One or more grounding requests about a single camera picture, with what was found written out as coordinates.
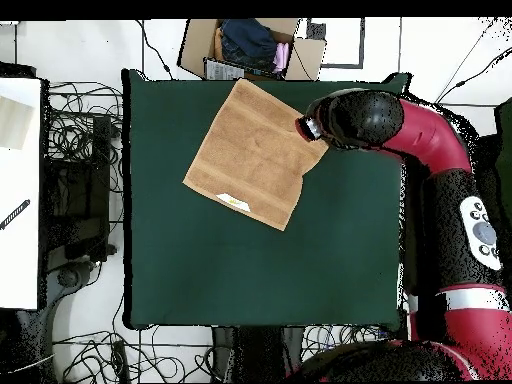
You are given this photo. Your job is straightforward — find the orange terry towel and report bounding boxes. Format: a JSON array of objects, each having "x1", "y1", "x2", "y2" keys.
[{"x1": 182, "y1": 78, "x2": 330, "y2": 232}]

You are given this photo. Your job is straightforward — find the pink garment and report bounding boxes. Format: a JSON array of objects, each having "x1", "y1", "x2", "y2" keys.
[{"x1": 272, "y1": 41, "x2": 290, "y2": 74}]

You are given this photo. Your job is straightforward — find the printed paper label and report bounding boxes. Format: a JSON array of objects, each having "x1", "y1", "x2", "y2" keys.
[{"x1": 203, "y1": 58, "x2": 246, "y2": 82}]

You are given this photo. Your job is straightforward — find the blue jeans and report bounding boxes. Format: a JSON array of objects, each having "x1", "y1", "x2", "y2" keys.
[{"x1": 218, "y1": 18, "x2": 280, "y2": 74}]

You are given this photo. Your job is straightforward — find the tan cloth in box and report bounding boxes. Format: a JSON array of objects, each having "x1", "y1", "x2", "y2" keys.
[{"x1": 212, "y1": 26, "x2": 225, "y2": 63}]

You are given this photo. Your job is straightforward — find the cardboard box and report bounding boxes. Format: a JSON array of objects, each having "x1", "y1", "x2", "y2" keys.
[{"x1": 176, "y1": 17, "x2": 327, "y2": 82}]

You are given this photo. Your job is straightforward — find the dark green table cloth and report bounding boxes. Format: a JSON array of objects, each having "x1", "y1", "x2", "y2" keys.
[{"x1": 121, "y1": 68, "x2": 412, "y2": 330}]

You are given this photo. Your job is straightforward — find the black equipment stand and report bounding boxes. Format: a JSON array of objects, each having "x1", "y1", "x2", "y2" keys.
[{"x1": 41, "y1": 115, "x2": 118, "y2": 263}]

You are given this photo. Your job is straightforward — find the black office chair base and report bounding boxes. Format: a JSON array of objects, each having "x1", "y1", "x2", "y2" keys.
[{"x1": 11, "y1": 259, "x2": 101, "y2": 381}]

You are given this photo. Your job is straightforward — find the beige paper sheet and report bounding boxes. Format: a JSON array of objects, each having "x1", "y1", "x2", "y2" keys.
[{"x1": 0, "y1": 95, "x2": 36, "y2": 152}]

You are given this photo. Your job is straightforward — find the black power strip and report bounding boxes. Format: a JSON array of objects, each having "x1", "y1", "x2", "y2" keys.
[{"x1": 110, "y1": 338, "x2": 130, "y2": 383}]

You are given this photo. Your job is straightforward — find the black striped stick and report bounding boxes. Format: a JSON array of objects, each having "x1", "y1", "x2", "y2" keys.
[{"x1": 0, "y1": 198, "x2": 32, "y2": 232}]

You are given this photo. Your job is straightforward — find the white side table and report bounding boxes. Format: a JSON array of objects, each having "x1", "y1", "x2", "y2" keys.
[{"x1": 0, "y1": 76, "x2": 44, "y2": 311}]

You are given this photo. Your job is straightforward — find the long black adapter cable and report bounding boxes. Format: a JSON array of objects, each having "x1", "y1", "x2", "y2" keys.
[{"x1": 433, "y1": 17, "x2": 512, "y2": 107}]

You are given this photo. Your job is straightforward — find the black floor cable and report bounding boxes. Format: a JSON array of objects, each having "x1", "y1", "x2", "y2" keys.
[{"x1": 135, "y1": 19, "x2": 175, "y2": 80}]

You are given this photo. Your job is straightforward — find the black cable tangle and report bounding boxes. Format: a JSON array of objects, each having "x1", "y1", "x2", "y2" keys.
[
  {"x1": 301, "y1": 324, "x2": 387, "y2": 361},
  {"x1": 51, "y1": 325, "x2": 217, "y2": 383},
  {"x1": 46, "y1": 80, "x2": 124, "y2": 193}
]

